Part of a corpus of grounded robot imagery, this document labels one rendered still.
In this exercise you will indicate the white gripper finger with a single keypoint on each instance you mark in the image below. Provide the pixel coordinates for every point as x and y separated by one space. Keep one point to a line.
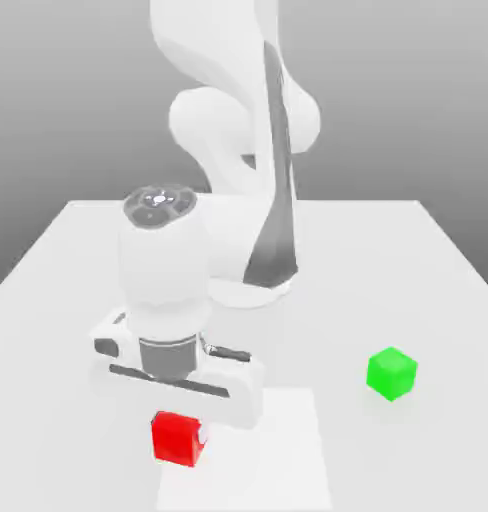
203 435

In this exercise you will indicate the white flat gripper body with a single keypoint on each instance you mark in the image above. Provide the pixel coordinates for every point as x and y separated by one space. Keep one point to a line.
236 396

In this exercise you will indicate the small red cube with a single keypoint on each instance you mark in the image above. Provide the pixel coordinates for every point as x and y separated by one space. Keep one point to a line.
172 438

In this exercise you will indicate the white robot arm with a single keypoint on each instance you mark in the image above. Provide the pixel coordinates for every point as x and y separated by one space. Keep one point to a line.
164 264

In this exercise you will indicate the small green cube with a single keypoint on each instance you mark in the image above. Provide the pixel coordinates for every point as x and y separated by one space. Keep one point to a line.
391 373

